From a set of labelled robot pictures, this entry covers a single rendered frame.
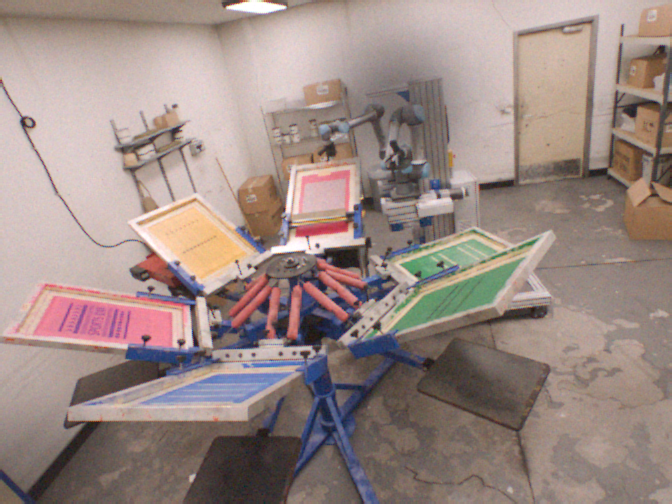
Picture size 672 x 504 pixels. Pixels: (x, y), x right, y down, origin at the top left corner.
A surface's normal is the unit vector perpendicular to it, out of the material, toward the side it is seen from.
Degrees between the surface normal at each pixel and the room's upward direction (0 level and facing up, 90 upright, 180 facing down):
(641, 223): 90
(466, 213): 90
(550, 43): 90
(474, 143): 90
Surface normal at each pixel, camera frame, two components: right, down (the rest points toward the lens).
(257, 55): -0.17, 0.45
